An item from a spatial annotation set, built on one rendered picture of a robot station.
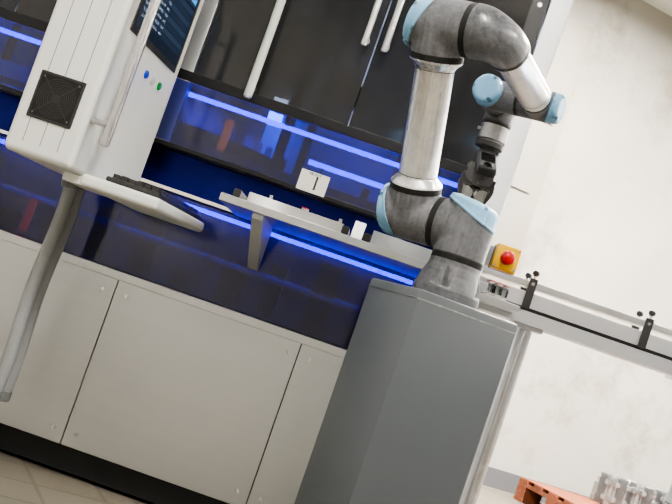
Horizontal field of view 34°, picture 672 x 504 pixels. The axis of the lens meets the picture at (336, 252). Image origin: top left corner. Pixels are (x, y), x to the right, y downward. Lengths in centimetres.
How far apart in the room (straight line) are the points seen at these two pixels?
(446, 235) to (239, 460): 107
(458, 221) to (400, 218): 14
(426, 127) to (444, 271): 31
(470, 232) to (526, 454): 489
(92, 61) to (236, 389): 102
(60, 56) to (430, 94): 90
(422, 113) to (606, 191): 494
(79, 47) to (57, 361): 95
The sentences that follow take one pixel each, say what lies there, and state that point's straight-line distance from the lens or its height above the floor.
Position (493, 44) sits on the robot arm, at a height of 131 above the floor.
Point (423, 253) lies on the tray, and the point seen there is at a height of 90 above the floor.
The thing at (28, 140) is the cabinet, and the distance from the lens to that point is 268.
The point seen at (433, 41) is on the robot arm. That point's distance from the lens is 233.
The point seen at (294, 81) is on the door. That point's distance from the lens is 318.
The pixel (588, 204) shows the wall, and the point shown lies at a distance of 717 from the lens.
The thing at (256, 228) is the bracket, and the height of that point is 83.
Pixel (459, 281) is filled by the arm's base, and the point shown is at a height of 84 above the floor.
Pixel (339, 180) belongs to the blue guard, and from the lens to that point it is 311.
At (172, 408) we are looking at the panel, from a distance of 313.
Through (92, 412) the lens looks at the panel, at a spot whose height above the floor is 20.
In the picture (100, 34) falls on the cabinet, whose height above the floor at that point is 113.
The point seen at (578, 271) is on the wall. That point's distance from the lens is 716.
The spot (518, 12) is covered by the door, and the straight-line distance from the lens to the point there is 326.
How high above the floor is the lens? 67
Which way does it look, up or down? 3 degrees up
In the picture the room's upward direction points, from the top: 19 degrees clockwise
